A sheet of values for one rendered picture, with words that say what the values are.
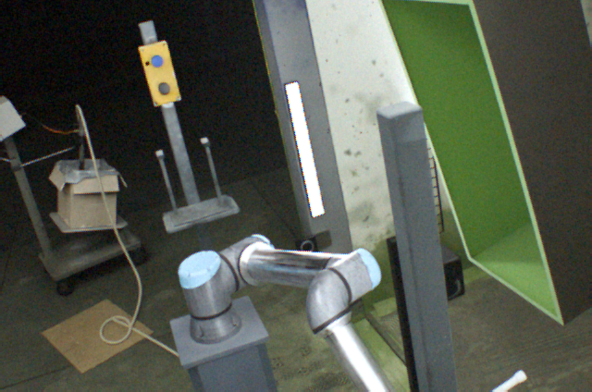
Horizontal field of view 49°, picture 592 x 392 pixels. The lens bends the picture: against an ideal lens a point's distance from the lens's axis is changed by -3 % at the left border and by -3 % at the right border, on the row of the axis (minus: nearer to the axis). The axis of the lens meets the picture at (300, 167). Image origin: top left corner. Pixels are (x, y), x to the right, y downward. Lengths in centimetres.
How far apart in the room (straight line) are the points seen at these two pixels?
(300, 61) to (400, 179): 199
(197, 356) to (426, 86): 127
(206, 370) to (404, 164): 154
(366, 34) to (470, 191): 82
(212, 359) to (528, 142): 123
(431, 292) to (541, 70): 117
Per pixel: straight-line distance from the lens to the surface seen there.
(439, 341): 103
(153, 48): 287
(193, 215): 295
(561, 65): 208
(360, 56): 294
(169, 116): 298
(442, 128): 260
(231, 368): 232
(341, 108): 295
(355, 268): 181
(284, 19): 281
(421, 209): 92
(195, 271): 222
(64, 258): 464
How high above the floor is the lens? 189
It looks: 20 degrees down
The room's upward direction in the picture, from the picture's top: 12 degrees counter-clockwise
